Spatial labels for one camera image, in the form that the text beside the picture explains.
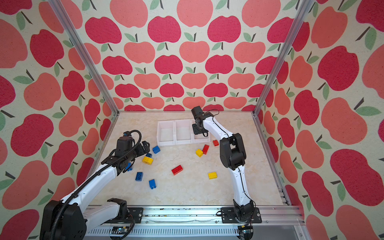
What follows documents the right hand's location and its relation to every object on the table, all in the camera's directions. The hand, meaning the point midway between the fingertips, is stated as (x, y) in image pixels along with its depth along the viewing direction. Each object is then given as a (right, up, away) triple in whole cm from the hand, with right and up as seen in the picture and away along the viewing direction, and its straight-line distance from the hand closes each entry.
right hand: (202, 129), depth 101 cm
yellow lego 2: (+5, -27, -14) cm, 31 cm away
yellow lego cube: (-2, -15, -5) cm, 16 cm away
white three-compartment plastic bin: (-17, -2, +1) cm, 18 cm away
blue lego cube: (-31, -14, -2) cm, 34 cm away
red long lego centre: (-16, -24, -12) cm, 32 cm away
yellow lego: (-35, -19, -9) cm, 41 cm away
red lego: (+2, -13, -2) cm, 13 cm away
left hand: (-34, -10, -15) cm, 38 cm away
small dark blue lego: (-35, -16, -6) cm, 39 cm away
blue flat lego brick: (-38, -27, -14) cm, 49 cm away
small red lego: (+9, -10, +1) cm, 13 cm away
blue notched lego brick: (-30, -30, -18) cm, 46 cm away
